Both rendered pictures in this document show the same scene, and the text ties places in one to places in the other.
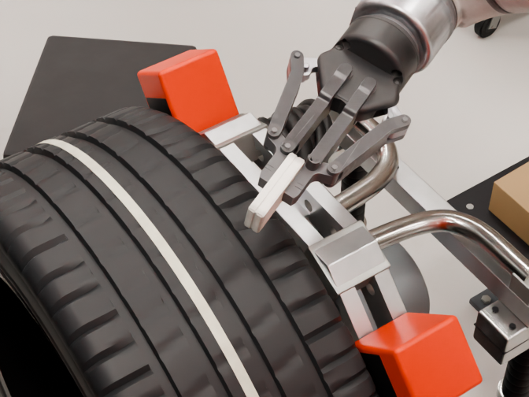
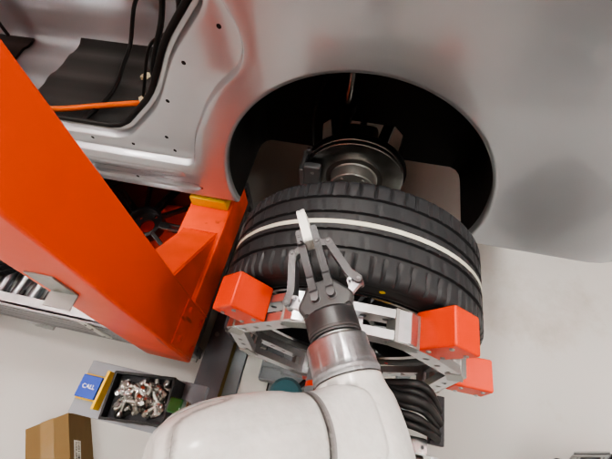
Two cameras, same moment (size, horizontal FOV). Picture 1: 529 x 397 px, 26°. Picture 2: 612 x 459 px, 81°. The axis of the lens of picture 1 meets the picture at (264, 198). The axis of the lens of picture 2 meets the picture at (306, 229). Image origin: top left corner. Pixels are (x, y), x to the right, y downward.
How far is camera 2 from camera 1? 0.96 m
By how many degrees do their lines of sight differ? 69
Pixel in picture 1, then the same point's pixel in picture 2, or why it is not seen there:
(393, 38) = (321, 319)
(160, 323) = (316, 204)
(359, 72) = (326, 301)
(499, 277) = not seen: hidden behind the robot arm
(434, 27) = (311, 354)
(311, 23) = not seen: outside the picture
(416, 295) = not seen: hidden behind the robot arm
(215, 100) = (431, 334)
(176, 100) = (439, 311)
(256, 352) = (285, 233)
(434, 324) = (236, 295)
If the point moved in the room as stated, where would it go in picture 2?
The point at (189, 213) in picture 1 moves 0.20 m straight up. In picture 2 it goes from (350, 239) to (364, 170)
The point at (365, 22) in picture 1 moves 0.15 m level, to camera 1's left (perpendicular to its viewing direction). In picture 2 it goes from (343, 316) to (412, 248)
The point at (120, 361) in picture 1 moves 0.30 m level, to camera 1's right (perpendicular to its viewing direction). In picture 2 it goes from (314, 188) to (203, 273)
